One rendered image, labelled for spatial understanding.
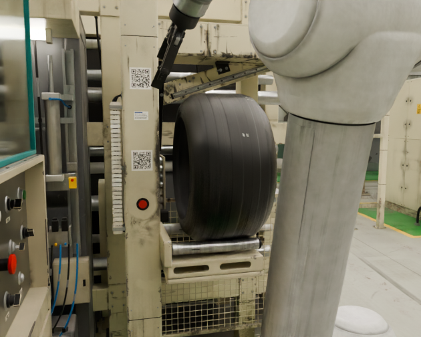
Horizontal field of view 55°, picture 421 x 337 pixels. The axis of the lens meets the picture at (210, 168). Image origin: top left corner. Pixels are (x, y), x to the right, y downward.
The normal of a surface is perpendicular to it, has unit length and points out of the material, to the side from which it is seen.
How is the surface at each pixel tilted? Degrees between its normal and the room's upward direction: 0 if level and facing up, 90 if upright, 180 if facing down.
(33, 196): 90
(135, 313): 90
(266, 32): 85
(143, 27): 90
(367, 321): 4
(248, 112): 44
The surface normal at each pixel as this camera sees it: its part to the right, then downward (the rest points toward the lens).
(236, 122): 0.19, -0.51
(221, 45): 0.24, 0.11
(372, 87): 0.36, 0.46
